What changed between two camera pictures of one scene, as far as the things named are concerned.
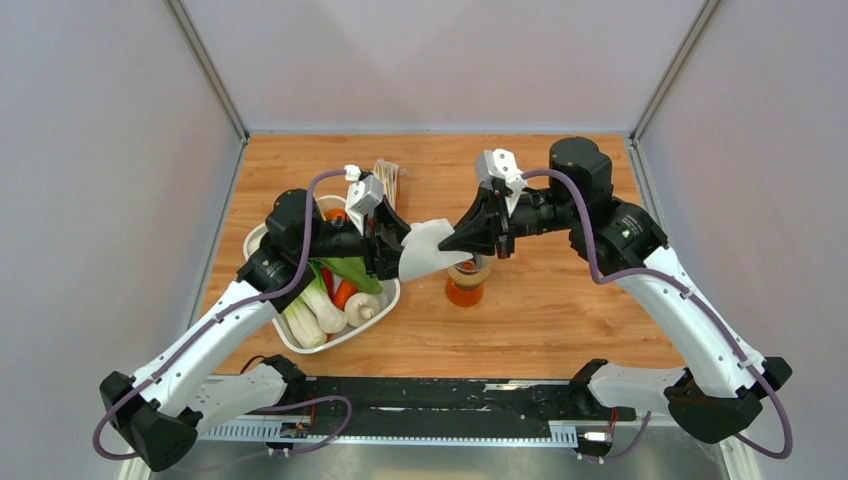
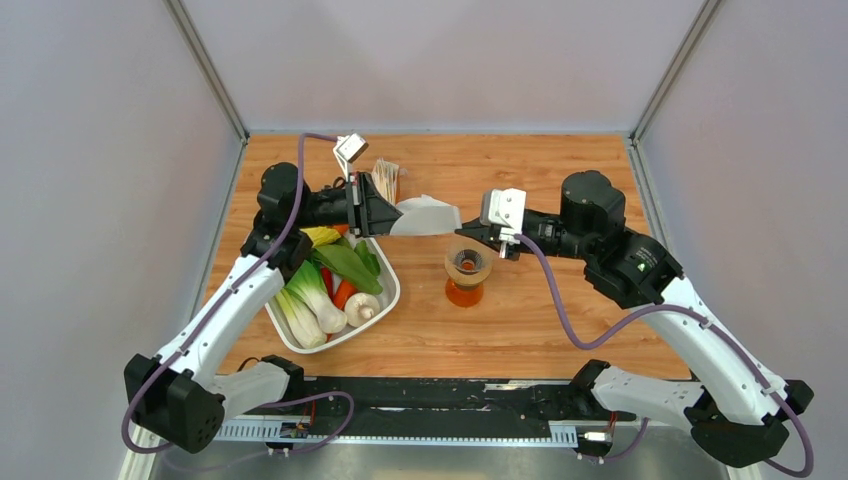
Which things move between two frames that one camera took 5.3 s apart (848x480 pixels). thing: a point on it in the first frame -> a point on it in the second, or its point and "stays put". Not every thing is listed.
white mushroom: x=359 y=308 stays put
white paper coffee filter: x=421 y=257 -> x=423 y=215
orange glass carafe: x=463 y=296 stays put
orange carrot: x=344 y=291 stays put
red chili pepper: x=328 y=279 stays put
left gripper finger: x=388 y=263 -> x=381 y=219
